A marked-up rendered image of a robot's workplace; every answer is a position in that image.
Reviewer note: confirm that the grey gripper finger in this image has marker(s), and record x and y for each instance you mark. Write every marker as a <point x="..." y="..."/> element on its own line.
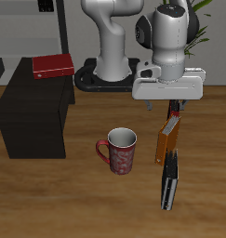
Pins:
<point x="184" y="104"/>
<point x="149" y="105"/>

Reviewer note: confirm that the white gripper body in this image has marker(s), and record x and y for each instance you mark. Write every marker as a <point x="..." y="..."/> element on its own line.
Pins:
<point x="167" y="91"/>

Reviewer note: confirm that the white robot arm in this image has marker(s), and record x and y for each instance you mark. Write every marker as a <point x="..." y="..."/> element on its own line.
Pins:
<point x="112" y="46"/>

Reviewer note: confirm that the red book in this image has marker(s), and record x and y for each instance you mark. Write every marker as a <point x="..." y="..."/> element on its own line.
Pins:
<point x="52" y="66"/>
<point x="174" y="108"/>

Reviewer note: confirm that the orange book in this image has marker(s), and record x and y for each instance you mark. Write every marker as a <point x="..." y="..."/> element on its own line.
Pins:
<point x="167" y="141"/>

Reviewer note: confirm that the black book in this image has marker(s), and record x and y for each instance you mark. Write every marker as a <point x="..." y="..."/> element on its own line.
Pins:
<point x="170" y="182"/>

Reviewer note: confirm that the red patterned mug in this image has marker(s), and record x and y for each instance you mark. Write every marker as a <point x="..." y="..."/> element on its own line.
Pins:
<point x="122" y="155"/>

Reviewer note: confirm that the green pot plant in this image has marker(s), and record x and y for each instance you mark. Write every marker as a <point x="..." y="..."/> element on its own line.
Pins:
<point x="198" y="37"/>

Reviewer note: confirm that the dark brown desk caddy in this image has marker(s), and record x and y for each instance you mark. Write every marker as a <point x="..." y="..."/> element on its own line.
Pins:
<point x="33" y="117"/>

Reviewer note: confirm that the black binders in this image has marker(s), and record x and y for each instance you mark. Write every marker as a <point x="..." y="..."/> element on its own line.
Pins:
<point x="45" y="5"/>

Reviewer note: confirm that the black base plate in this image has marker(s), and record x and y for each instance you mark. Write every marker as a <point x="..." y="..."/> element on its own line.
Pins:
<point x="86" y="83"/>

